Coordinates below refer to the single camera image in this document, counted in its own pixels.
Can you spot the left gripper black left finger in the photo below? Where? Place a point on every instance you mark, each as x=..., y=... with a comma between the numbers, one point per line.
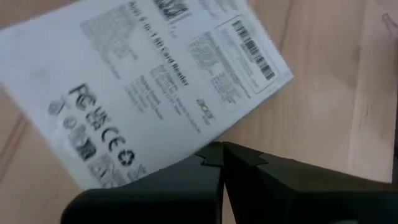
x=171, y=196

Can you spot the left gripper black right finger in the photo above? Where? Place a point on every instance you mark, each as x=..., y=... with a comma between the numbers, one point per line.
x=295, y=196

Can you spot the white card reader box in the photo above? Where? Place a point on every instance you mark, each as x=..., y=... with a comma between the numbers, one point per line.
x=140, y=77

